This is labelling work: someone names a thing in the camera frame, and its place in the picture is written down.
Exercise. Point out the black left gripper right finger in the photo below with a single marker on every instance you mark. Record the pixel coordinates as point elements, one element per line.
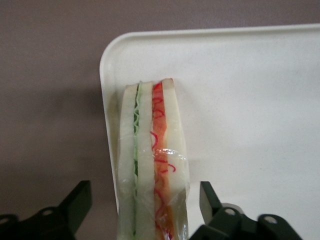
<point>237,225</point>

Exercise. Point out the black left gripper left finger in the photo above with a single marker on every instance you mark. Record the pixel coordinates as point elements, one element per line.
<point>55,222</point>

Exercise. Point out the triangle sandwich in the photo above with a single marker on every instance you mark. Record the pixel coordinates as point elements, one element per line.
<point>145,162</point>

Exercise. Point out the beige plastic tray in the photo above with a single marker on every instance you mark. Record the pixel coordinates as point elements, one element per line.
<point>237,100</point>

